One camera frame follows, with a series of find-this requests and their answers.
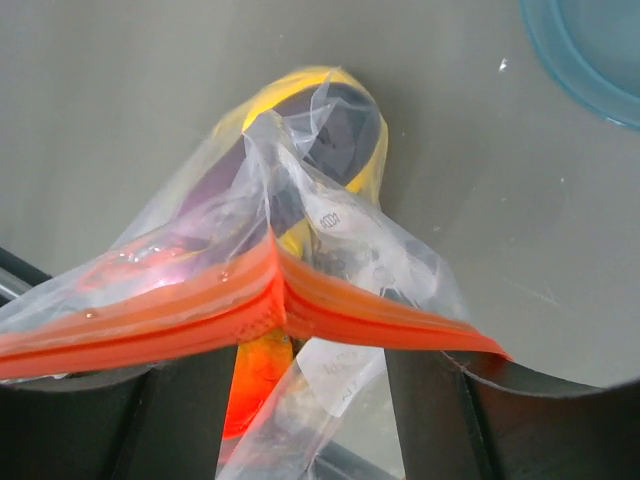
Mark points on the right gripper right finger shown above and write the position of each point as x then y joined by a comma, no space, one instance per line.
478,416

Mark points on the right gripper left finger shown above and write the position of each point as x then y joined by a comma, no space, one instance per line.
145,422

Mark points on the clear zip bag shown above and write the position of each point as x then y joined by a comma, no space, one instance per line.
174,286

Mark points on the purple fake eggplant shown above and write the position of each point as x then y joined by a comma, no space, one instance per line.
342,137

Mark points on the red fake tomato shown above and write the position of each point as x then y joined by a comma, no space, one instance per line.
259,366

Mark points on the teal plastic bin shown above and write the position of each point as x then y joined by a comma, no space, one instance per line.
591,50

